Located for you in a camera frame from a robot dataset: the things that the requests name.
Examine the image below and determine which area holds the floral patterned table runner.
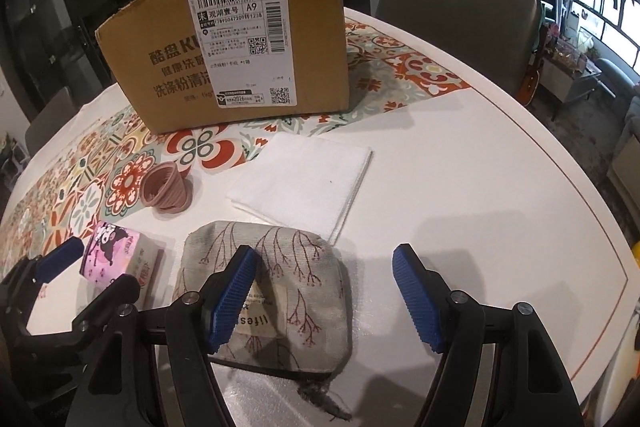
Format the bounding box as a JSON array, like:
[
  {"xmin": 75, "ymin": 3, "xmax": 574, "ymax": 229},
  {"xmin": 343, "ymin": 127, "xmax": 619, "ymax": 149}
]
[{"xmin": 0, "ymin": 19, "xmax": 471, "ymax": 268}]

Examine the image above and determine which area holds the cluttered coffee table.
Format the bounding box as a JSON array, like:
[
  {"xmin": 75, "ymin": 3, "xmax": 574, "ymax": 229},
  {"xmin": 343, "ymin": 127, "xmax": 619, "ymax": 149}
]
[{"xmin": 540, "ymin": 42, "xmax": 606, "ymax": 108}]

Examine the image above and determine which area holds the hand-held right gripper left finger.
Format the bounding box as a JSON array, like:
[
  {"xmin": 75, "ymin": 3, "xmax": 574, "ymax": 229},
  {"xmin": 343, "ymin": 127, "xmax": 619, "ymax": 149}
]
[{"xmin": 65, "ymin": 244, "xmax": 261, "ymax": 427}]

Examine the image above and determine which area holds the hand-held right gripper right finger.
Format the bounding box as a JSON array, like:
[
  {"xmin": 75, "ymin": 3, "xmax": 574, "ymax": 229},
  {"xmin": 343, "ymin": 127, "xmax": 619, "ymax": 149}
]
[{"xmin": 391, "ymin": 243, "xmax": 581, "ymax": 427}]

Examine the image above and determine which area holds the pink tissue packet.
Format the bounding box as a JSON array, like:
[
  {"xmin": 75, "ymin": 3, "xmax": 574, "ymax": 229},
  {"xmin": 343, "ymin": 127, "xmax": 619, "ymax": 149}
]
[{"xmin": 80, "ymin": 221, "xmax": 143, "ymax": 288}]

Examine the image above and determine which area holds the branch print fabric pouch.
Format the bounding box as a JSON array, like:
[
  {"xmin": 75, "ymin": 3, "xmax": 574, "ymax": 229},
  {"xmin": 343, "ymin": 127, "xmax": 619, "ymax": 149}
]
[{"xmin": 172, "ymin": 220, "xmax": 353, "ymax": 375}]

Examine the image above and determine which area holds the beige tissue packet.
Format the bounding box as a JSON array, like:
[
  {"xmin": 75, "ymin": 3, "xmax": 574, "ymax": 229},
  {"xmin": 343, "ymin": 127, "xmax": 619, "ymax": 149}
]
[{"xmin": 131, "ymin": 242, "xmax": 166, "ymax": 303}]

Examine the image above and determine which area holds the light grey sofa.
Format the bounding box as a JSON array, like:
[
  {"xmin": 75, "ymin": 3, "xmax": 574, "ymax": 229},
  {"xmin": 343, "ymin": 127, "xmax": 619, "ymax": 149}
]
[{"xmin": 607, "ymin": 82, "xmax": 640, "ymax": 208}]

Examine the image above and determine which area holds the pink collapsible cup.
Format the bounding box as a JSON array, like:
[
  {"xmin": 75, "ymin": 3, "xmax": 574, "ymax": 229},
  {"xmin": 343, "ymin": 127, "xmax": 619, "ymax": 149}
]
[{"xmin": 141, "ymin": 163, "xmax": 193, "ymax": 212}]

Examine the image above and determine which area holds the dark frayed cloth scrap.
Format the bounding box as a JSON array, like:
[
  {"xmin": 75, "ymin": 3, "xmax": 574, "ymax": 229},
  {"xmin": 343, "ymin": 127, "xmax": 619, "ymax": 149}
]
[{"xmin": 299, "ymin": 382, "xmax": 351, "ymax": 422}]

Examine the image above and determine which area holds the brown cardboard box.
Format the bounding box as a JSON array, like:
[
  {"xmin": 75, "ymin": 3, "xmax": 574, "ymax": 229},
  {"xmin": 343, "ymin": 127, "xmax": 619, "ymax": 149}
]
[{"xmin": 95, "ymin": 0, "xmax": 357, "ymax": 135}]

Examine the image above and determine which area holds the grey ottoman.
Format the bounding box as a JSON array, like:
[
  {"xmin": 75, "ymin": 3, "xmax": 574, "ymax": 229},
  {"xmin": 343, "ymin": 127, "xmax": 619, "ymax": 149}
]
[{"xmin": 597, "ymin": 57, "xmax": 640, "ymax": 100}]

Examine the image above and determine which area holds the white cloth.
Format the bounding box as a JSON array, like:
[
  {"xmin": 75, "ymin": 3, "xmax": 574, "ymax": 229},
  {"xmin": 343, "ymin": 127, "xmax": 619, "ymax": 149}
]
[{"xmin": 226, "ymin": 132, "xmax": 373, "ymax": 244}]

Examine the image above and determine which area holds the orange guitar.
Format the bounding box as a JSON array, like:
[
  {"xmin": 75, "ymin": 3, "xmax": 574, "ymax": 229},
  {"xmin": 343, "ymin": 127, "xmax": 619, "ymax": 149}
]
[{"xmin": 517, "ymin": 57, "xmax": 543, "ymax": 108}]

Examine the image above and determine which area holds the grey-brown dining chair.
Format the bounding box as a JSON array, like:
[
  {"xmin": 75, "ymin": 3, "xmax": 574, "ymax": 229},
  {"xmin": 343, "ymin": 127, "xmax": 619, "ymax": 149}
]
[
  {"xmin": 25, "ymin": 87, "xmax": 81, "ymax": 158},
  {"xmin": 375, "ymin": 0, "xmax": 543, "ymax": 98}
]

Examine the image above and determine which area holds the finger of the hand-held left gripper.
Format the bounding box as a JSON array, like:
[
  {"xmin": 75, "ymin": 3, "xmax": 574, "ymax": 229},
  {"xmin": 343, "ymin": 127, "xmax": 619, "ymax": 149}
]
[
  {"xmin": 0, "ymin": 236, "xmax": 86, "ymax": 304},
  {"xmin": 70, "ymin": 274, "xmax": 142, "ymax": 334}
]

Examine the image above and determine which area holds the large window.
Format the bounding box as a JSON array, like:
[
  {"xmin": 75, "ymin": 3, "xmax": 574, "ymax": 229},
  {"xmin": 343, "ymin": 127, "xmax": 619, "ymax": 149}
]
[{"xmin": 555, "ymin": 0, "xmax": 640, "ymax": 72}]

